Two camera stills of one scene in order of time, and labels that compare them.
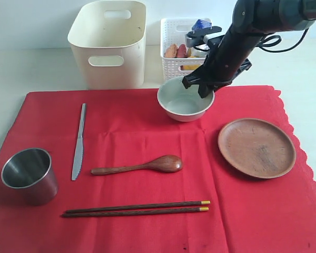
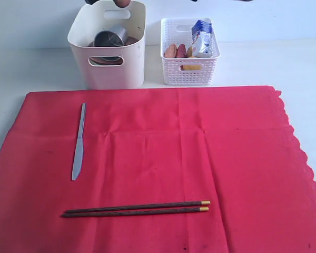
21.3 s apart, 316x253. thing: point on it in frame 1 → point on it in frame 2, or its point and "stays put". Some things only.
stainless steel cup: x=30 y=171 → x=114 y=36
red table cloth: x=131 y=179 stays put
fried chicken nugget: x=171 y=51 stays put
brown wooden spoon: x=170 y=163 → x=121 y=3
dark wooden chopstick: x=138 y=207 stays put
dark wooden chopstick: x=136 y=212 stays put
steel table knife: x=78 y=152 stays put
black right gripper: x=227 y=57 → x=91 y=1
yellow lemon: x=189 y=67 stays put
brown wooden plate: x=258 y=147 → x=128 y=40
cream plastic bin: x=108 y=38 stays put
